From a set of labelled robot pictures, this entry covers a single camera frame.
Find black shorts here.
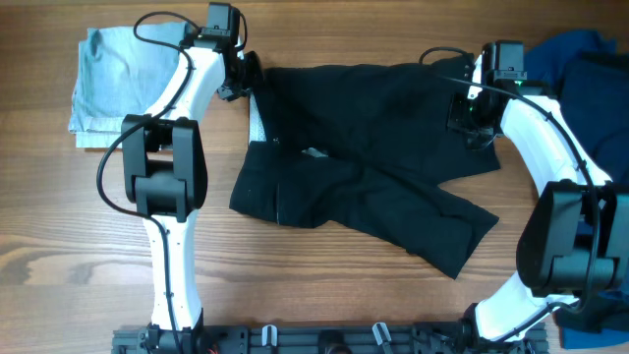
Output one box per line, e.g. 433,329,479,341
230,57,499,278

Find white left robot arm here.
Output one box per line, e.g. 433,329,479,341
112,2,262,353

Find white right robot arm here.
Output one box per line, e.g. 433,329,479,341
447,40,628,343

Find dark blue garment pile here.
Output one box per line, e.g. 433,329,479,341
525,29,628,349

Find folded light blue denim garment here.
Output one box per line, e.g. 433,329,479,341
68,27,179,148

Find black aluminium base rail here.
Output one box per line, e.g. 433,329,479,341
111,322,549,354

